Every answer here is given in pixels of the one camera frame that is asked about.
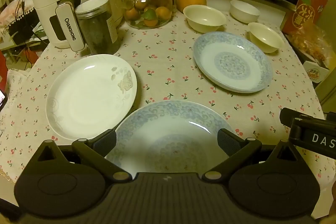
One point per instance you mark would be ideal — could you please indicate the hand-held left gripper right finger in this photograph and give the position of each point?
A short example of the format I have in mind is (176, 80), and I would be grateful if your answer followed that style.
(228, 142)

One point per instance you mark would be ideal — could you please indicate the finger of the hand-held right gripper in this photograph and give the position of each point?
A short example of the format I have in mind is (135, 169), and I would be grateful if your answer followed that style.
(288, 115)

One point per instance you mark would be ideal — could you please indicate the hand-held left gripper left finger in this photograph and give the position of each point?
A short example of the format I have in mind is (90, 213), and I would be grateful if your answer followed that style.
(106, 141)

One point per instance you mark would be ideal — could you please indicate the white floral plate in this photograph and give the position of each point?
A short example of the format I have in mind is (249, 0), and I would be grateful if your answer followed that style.
(89, 98)

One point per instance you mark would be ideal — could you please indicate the blue patterned plate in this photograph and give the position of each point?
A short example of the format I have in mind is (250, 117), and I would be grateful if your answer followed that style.
(170, 129)
(233, 64)

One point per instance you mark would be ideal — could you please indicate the small cream bowl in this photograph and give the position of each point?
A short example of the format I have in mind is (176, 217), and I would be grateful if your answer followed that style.
(265, 37)

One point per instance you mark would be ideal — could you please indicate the white bowl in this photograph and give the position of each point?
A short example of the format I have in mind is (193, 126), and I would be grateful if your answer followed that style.
(244, 12)

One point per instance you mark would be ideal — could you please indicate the large cream bowl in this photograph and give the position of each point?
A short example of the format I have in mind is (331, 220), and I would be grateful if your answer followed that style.
(204, 19)

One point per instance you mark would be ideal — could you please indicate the plastic bag of oranges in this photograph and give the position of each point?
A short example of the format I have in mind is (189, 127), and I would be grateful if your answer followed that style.
(312, 43)

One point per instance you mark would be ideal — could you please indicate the red gift box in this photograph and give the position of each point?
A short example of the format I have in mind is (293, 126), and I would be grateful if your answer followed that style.
(302, 14)

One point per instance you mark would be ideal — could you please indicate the cherry print tablecloth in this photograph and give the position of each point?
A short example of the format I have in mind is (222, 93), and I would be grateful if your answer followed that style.
(168, 56)

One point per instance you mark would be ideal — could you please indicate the dark jar with metal lid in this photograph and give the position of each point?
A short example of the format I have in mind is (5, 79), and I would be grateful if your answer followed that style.
(97, 29)

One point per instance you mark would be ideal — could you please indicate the cluster of small mandarins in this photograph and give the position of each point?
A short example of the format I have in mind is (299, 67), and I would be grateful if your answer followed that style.
(162, 13)

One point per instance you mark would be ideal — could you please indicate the pink floral cloth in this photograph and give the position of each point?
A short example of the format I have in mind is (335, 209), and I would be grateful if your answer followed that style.
(13, 11)

